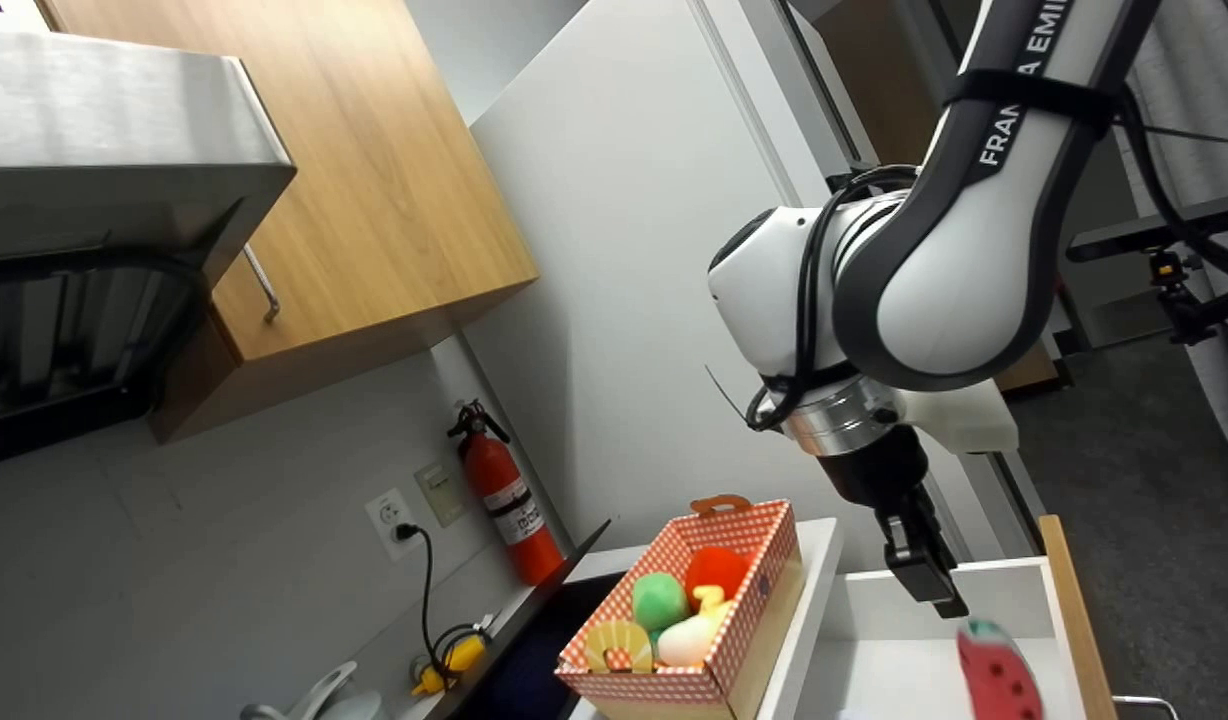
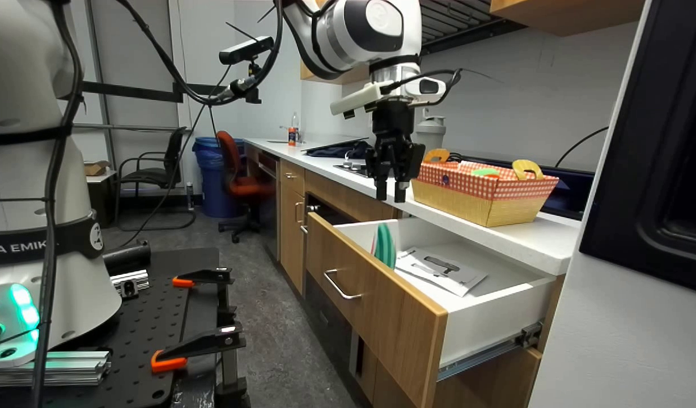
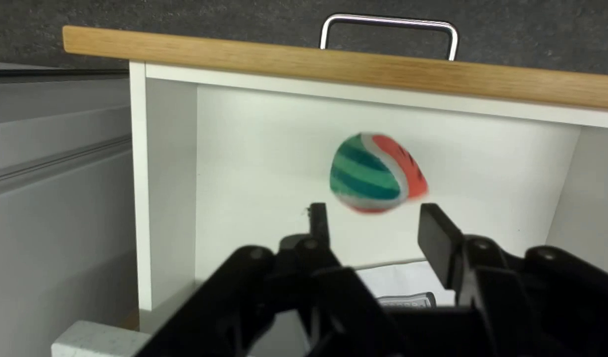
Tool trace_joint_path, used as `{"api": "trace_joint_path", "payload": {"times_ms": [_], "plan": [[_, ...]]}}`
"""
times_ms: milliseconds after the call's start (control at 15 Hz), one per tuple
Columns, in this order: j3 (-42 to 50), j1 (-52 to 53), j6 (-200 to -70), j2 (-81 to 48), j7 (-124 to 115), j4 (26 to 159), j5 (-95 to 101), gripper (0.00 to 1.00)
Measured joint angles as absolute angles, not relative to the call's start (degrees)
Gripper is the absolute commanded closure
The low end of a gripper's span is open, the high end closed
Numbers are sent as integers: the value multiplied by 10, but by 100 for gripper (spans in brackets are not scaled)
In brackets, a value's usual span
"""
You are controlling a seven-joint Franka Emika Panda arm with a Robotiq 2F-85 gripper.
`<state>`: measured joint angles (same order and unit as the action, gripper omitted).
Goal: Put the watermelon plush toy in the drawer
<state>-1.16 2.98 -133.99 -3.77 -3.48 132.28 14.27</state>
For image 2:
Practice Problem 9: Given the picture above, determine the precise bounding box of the orange handled bar clamp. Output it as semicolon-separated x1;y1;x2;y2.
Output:
171;265;240;336
151;323;250;403

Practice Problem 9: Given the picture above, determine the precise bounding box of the black stereo camera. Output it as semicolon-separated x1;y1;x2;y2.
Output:
217;34;278;65

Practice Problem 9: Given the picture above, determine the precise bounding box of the black perforated robot table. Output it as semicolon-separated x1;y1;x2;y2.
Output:
0;245;251;408

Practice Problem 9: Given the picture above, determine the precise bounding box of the black office chair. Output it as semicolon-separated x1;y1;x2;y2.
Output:
118;124;197;231

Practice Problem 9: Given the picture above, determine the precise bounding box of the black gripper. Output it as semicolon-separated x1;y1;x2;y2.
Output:
364;100;429;204

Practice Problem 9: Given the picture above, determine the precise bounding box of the black camera stand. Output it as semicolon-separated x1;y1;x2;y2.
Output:
83;59;267;106

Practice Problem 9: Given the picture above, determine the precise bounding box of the wooden base cabinet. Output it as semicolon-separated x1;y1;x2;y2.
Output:
242;138;547;408

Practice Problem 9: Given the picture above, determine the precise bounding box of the blue trash bin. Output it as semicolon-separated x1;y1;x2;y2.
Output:
190;133;240;223

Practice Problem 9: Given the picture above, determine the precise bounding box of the white kettle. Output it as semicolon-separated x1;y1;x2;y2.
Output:
412;114;449;155

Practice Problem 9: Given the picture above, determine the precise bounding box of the yellow plush toy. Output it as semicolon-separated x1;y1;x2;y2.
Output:
510;157;547;183

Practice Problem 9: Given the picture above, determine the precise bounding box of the red office chair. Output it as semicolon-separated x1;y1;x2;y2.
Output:
215;129;278;245

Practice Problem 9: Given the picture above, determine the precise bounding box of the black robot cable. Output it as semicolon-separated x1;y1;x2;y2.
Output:
115;0;288;109
26;0;88;408

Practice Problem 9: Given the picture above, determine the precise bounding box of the aluminium profile rail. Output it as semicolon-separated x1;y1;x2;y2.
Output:
0;350;114;389

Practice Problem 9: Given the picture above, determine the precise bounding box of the metal drawer handle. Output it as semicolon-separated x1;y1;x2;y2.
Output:
319;265;366;303

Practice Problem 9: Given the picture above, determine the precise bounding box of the red dotted cardboard basket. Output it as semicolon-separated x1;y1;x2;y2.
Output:
411;147;562;228

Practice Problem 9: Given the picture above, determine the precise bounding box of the metal base cabinet handle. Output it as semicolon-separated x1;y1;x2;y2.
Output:
293;199;310;236

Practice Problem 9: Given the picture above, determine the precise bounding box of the green plush toy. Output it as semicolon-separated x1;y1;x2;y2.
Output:
469;164;503;182

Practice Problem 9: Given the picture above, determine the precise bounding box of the white paper manual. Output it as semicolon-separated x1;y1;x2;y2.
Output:
394;245;490;299

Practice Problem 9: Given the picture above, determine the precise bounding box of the white tall cabinet panel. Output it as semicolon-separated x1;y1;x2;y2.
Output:
526;0;696;408

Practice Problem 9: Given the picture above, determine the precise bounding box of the watermelon plush toy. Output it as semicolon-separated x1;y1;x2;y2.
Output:
369;223;399;271

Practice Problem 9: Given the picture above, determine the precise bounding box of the black built-in appliance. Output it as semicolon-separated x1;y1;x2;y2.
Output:
578;0;696;297

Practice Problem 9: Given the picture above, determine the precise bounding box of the stainless steel range hood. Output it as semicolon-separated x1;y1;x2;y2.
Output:
417;0;530;54

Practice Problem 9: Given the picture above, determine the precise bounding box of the black wall power cable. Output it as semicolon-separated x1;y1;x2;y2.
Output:
553;124;613;170

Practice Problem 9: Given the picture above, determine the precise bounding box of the white drawer with wooden front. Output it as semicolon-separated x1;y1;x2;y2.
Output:
305;208;570;408

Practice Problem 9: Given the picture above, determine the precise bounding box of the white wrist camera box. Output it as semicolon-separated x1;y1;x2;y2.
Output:
330;70;449;118

